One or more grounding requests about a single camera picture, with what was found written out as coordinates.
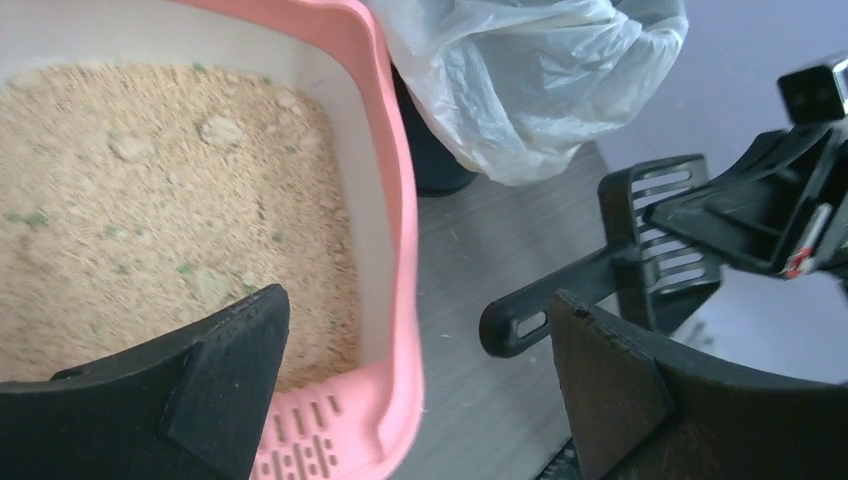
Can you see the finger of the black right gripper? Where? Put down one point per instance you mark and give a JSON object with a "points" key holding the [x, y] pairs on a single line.
{"points": [[771, 213]]}

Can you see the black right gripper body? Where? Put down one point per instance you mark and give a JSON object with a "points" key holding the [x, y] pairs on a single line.
{"points": [[838, 225]]}

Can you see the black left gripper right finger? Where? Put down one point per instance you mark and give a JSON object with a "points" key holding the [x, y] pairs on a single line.
{"points": [[642, 406]]}

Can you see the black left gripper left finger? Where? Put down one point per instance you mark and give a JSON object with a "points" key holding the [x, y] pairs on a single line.
{"points": [[190, 404]]}

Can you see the black litter scoop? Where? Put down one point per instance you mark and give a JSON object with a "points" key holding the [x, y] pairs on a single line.
{"points": [[659, 281]]}

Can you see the pink litter box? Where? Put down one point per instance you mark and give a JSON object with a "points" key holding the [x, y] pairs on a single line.
{"points": [[361, 424]]}

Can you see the beige cat litter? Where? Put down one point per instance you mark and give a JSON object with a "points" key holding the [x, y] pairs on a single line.
{"points": [[138, 198]]}

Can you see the white plastic bin liner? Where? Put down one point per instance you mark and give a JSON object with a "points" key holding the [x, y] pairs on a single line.
{"points": [[514, 88]]}

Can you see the black trash bin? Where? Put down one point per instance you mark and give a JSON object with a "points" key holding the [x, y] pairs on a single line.
{"points": [[437, 173]]}

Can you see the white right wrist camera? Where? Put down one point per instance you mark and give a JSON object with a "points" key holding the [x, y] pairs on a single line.
{"points": [[816, 93]]}

